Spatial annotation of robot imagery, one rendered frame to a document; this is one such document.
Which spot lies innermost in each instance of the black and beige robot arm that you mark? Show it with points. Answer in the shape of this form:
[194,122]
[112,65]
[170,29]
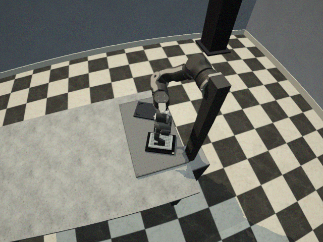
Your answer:
[197,67]

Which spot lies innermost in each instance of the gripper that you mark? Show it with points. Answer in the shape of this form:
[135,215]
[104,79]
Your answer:
[164,129]

